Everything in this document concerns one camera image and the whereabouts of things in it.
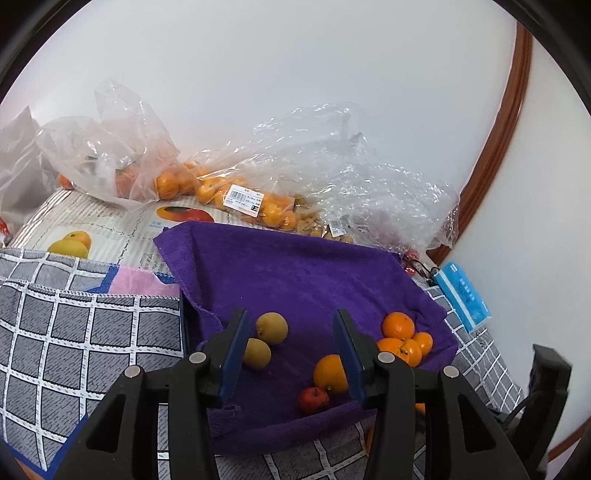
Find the heap of bagged oranges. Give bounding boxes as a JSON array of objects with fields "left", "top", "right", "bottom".
[{"left": 154, "top": 161, "right": 298, "bottom": 232}]

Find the small red apple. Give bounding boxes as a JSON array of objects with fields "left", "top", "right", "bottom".
[{"left": 297, "top": 387, "right": 331, "bottom": 415}]

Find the yellow-green round fruit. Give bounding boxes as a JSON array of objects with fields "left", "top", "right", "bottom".
[
  {"left": 256, "top": 312, "right": 289, "bottom": 345},
  {"left": 242, "top": 338, "right": 271, "bottom": 369}
]

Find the blue tissue pack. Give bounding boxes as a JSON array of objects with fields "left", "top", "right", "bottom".
[{"left": 431, "top": 261, "right": 492, "bottom": 333}]

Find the labelled clear plastic bag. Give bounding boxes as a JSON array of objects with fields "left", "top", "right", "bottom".
[{"left": 152, "top": 152, "right": 301, "bottom": 232}]

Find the brown wooden door frame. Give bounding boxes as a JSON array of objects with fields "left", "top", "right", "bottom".
[{"left": 425, "top": 21, "right": 534, "bottom": 264}]

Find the purple towel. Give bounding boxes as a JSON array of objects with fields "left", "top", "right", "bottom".
[{"left": 152, "top": 220, "right": 458, "bottom": 457}]

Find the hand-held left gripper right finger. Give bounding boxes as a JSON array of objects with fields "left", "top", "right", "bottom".
[{"left": 333, "top": 308, "right": 529, "bottom": 480}]

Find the fruit print table cover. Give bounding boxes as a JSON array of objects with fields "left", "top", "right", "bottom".
[{"left": 7, "top": 187, "right": 232, "bottom": 278}]

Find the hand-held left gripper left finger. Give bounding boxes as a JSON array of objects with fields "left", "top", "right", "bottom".
[{"left": 53, "top": 308, "right": 250, "bottom": 480}]

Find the left plastic bag of oranges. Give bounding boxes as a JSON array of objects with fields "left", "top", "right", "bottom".
[{"left": 34, "top": 78, "right": 183, "bottom": 213}]

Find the grey checked star blanket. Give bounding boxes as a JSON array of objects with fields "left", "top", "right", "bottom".
[{"left": 0, "top": 249, "right": 527, "bottom": 480}]

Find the bag of small brown fruits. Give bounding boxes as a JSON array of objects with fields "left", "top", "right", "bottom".
[{"left": 295, "top": 203, "right": 356, "bottom": 245}]

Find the white plastic bag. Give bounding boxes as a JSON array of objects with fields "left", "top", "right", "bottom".
[{"left": 0, "top": 106, "right": 58, "bottom": 222}]

